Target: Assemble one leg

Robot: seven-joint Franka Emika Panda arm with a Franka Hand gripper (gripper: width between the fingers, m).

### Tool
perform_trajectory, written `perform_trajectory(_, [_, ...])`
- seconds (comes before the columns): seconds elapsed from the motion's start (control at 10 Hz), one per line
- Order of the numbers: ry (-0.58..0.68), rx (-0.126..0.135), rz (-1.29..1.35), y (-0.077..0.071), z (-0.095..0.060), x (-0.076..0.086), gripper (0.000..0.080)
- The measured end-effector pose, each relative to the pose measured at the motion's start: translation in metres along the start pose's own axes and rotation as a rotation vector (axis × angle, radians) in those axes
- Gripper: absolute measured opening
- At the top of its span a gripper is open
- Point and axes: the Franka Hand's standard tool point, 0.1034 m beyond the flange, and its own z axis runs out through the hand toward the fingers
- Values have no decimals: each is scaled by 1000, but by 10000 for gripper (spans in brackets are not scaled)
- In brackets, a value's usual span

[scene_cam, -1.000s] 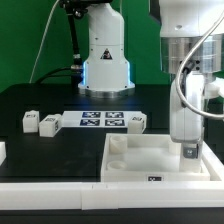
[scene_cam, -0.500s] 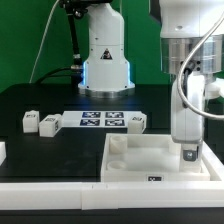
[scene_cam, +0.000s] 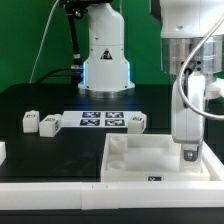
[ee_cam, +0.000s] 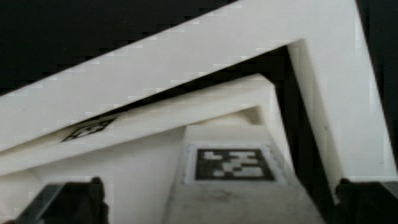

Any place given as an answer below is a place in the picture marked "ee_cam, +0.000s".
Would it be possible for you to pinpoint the white right fence rail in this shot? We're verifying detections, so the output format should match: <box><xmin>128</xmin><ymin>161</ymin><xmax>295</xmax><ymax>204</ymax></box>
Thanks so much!
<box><xmin>286</xmin><ymin>0</ymin><xmax>398</xmax><ymax>201</ymax></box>

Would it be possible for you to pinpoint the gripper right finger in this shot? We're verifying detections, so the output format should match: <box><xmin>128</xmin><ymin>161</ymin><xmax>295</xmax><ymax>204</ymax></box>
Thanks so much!
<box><xmin>331</xmin><ymin>179</ymin><xmax>398</xmax><ymax>224</ymax></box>

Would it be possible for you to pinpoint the white leg with tag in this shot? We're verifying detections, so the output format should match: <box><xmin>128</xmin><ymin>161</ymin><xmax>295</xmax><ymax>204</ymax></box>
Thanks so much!
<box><xmin>162</xmin><ymin>112</ymin><xmax>325</xmax><ymax>224</ymax></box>

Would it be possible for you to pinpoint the white fence rail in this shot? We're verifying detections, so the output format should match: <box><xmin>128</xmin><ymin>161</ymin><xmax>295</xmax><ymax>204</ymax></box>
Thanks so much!
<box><xmin>0</xmin><ymin>0</ymin><xmax>357</xmax><ymax>151</ymax></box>
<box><xmin>286</xmin><ymin>0</ymin><xmax>398</xmax><ymax>201</ymax></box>

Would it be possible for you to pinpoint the white square table top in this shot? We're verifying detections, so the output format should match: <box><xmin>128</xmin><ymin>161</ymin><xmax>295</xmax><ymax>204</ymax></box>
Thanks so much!
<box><xmin>0</xmin><ymin>73</ymin><xmax>299</xmax><ymax>224</ymax></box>

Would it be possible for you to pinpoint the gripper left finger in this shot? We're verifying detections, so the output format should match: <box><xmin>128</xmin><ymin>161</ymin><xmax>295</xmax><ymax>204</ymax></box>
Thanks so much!
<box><xmin>11</xmin><ymin>177</ymin><xmax>110</xmax><ymax>224</ymax></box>

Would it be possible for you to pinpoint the white front fence rail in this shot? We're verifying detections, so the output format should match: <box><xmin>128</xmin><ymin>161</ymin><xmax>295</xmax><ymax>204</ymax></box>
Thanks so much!
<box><xmin>0</xmin><ymin>0</ymin><xmax>357</xmax><ymax>151</ymax></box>

